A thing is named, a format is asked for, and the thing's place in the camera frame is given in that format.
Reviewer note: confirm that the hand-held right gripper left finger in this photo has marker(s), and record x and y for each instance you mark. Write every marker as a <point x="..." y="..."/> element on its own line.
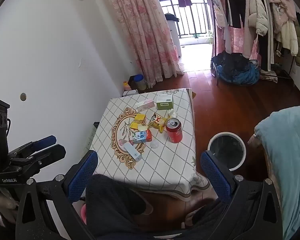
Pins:
<point x="83" y="173"/>

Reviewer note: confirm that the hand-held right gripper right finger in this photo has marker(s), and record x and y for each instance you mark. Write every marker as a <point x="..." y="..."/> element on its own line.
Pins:
<point x="216" y="176"/>

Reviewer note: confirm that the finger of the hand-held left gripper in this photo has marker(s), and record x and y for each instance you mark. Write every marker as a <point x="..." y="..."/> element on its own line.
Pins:
<point x="53" y="152"/>
<point x="45" y="140"/>

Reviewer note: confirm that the white trash bin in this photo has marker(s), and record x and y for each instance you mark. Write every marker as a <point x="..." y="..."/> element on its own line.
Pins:
<point x="243" y="155"/>

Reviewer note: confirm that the long white and blue box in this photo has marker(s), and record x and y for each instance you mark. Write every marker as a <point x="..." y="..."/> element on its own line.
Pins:
<point x="132" y="151"/>

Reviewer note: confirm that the red drink can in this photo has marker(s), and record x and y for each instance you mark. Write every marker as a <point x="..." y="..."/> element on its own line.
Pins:
<point x="174" y="132"/>

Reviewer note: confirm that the clear plastic lid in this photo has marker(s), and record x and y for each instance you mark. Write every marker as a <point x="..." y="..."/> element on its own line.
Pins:
<point x="154" y="144"/>

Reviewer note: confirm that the white tissue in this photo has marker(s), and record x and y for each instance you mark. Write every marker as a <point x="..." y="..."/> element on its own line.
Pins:
<point x="173" y="113"/>

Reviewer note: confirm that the white power strip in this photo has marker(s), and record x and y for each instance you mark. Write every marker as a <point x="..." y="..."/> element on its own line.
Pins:
<point x="92" y="137"/>

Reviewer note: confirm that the person's black fleece pants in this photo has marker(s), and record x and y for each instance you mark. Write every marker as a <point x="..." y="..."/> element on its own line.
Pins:
<point x="110" y="205"/>

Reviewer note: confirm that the white diamond-patterned tablecloth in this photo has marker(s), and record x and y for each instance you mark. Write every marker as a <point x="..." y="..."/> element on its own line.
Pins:
<point x="170" y="160"/>

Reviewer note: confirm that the pink pillow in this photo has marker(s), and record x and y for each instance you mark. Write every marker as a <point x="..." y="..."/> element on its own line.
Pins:
<point x="254" y="142"/>

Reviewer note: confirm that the beige fuzzy slipper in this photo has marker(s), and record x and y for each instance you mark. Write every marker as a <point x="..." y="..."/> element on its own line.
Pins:
<point x="190" y="220"/>

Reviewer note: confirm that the light blue blanket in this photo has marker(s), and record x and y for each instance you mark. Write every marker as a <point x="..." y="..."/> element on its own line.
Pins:
<point x="286" y="155"/>

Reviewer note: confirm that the green cardboard box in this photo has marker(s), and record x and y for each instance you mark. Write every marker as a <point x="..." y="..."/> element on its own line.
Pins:
<point x="165" y="104"/>

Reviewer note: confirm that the pink and white box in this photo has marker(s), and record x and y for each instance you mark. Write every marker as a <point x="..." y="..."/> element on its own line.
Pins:
<point x="145" y="105"/>

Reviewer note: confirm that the small white box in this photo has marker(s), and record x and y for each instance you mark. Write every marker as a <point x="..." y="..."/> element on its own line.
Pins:
<point x="130" y="93"/>

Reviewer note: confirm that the orange bottle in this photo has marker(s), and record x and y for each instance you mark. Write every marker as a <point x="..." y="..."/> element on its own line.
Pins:
<point x="126" y="86"/>

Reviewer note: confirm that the black box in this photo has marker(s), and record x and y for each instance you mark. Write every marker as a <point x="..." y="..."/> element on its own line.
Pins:
<point x="130" y="82"/>

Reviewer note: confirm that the jar with blue lid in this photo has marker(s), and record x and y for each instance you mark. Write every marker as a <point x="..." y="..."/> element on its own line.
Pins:
<point x="140" y="82"/>

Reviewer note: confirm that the pile of blue and black clothes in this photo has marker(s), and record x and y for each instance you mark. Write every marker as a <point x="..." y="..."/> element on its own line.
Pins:
<point x="237" y="70"/>

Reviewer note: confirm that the floral cloth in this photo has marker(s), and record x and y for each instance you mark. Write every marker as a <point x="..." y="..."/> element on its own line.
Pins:
<point x="268" y="76"/>

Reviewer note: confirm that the black clothes rack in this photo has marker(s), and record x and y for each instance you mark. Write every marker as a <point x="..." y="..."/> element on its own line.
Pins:
<point x="280" y="73"/>

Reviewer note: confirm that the pink floral curtain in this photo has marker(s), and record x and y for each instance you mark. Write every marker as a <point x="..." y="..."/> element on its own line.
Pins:
<point x="145" y="30"/>
<point x="236" y="42"/>

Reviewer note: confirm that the white appliance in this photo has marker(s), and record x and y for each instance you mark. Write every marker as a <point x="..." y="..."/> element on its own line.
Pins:
<point x="174" y="37"/>

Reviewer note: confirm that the black balcony railing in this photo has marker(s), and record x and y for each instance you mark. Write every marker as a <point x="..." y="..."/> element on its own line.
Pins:
<point x="190" y="17"/>

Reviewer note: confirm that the row of hanging clothes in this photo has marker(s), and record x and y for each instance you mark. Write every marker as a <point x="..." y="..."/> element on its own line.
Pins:
<point x="260" y="12"/>

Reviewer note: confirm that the round wall hole cover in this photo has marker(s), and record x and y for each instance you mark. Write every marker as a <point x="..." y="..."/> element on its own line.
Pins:
<point x="23" y="96"/>

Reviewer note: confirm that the black metal chair frame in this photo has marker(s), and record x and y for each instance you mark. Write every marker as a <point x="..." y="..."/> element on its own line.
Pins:
<point x="217" y="76"/>

